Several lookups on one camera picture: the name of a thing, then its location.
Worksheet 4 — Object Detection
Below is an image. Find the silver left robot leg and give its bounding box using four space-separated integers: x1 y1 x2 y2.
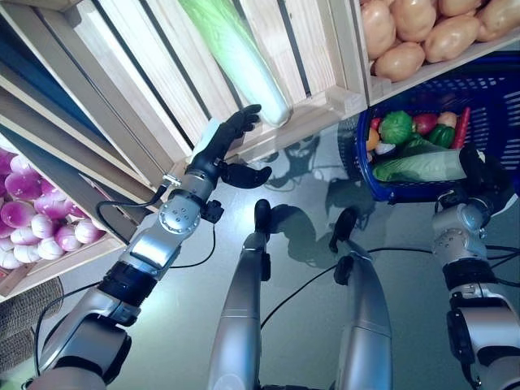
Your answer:
206 233 272 390

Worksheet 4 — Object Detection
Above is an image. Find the silver robot leg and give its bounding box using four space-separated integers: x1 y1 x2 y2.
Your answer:
332 243 394 390
206 233 272 390

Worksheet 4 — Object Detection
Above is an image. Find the purple white turnip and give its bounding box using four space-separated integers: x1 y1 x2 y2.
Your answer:
0 201 34 228
34 190 72 220
3 170 41 201
75 219 106 245
54 225 82 252
30 213 56 239

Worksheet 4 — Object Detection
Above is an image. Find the black floor cable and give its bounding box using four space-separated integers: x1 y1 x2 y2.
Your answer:
259 243 520 330

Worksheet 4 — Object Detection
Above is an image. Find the wooden turnip crate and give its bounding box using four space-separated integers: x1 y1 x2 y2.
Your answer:
0 121 127 301

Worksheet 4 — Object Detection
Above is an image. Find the silver right robot leg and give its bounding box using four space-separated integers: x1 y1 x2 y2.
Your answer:
332 243 394 390

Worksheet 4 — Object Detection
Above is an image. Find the brown potato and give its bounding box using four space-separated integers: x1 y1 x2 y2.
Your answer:
438 0 484 17
373 41 426 80
474 0 520 41
392 0 438 43
424 15 483 64
360 0 397 60

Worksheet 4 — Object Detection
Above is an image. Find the wooden display shelf frame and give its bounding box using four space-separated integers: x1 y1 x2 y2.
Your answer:
0 0 192 212

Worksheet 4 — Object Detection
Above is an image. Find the black right robot foot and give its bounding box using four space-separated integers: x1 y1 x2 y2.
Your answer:
328 206 358 251

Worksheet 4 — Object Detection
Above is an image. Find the yellow toy peach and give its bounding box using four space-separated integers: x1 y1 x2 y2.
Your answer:
436 111 460 131

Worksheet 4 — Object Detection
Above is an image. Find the green toy lettuce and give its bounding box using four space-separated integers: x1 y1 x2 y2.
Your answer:
379 110 418 145

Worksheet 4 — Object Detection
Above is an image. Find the woven straw basket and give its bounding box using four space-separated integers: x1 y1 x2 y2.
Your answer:
0 275 66 369

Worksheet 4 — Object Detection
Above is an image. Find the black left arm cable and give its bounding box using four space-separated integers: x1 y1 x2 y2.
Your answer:
96 184 216 269

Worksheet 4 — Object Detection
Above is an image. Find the wooden cabbage crate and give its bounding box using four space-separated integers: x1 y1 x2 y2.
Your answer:
36 0 369 180

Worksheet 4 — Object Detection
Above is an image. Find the napa cabbage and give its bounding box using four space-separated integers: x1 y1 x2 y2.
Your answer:
178 0 294 126
371 136 468 184

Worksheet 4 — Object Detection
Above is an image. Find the red toy carrot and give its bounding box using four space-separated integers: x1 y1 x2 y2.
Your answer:
450 106 472 150

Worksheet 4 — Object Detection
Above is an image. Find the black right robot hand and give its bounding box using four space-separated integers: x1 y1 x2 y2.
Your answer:
458 145 514 215

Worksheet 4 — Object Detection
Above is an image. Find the black robot foot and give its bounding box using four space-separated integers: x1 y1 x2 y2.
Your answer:
328 206 358 251
253 198 271 232

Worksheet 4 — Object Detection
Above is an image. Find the black left robot foot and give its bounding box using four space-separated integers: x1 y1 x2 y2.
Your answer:
253 198 271 232

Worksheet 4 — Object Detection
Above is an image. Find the wooden potato crate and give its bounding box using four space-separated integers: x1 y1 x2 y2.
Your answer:
353 0 520 106

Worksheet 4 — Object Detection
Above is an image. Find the green toy bell pepper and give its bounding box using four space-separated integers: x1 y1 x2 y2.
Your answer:
427 124 457 150

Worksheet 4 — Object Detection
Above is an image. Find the blue plastic shopping basket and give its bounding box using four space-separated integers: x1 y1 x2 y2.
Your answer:
351 56 520 204

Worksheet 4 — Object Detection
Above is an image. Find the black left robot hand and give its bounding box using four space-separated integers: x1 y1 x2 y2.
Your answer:
188 104 273 190

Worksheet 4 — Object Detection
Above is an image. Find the toy orange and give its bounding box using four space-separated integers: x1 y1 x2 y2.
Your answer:
365 128 382 152

